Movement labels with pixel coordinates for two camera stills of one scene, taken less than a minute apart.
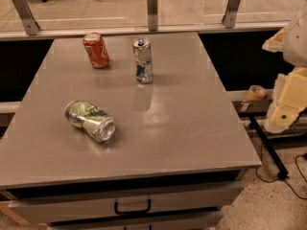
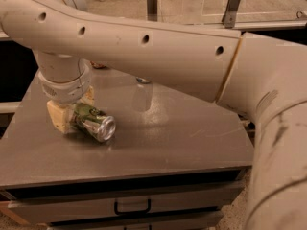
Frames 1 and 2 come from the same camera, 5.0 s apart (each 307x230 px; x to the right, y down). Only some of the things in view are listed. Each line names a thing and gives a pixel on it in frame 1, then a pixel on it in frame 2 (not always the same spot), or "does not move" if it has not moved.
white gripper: [297, 45] -> [65, 91]
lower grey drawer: [202, 221] does not move
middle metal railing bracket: [153, 9] does not move
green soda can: [93, 121] does not move
